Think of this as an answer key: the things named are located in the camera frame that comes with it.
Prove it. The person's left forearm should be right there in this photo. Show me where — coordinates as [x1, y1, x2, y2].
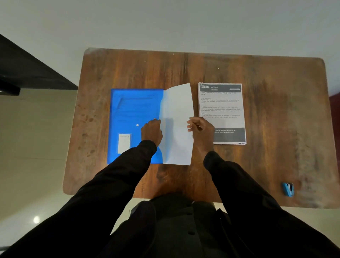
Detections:
[70, 140, 158, 213]

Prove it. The printed paper sheet grey header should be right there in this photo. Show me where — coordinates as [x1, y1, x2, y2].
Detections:
[198, 82, 247, 145]

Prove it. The person's right hand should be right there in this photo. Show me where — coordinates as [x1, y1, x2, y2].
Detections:
[187, 116, 216, 156]

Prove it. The person's black clothing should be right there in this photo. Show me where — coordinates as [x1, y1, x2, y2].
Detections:
[105, 194, 241, 258]

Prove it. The person's left hand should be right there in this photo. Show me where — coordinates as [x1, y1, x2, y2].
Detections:
[140, 119, 163, 148]

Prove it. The blue plastic folder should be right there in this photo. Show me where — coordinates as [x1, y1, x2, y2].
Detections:
[107, 88, 165, 165]

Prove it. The dark furniture piece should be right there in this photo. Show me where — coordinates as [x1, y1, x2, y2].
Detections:
[0, 33, 78, 96]

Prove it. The blue stapler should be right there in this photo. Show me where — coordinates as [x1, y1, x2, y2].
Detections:
[282, 182, 294, 197]

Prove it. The person's right forearm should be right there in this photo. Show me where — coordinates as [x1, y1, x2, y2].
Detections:
[203, 151, 282, 221]

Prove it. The white paper sheet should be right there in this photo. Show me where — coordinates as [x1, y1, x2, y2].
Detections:
[158, 83, 194, 166]

